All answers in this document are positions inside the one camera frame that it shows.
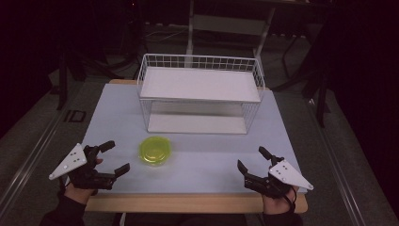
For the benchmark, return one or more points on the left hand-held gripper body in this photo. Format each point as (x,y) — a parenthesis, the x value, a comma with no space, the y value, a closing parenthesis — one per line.
(76,166)

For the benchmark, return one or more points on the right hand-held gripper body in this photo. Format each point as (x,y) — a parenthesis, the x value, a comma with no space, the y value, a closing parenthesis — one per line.
(280,179)

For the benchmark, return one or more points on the yellow-green plastic bowl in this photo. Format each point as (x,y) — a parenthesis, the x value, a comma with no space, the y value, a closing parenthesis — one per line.
(155,149)

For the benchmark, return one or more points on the person's right hand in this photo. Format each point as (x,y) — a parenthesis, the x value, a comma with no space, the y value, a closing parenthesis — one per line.
(279,202)

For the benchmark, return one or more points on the person's left hand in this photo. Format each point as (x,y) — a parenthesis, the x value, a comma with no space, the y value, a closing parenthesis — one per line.
(82,190)

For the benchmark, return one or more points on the light blue table mat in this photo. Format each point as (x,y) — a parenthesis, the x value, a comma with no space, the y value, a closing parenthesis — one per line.
(188,163)

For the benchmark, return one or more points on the black stand leg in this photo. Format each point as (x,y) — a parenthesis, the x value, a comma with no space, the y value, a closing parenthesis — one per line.
(321,97)

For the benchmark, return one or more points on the metal stand frame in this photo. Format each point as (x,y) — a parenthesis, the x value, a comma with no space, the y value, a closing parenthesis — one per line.
(229,28)

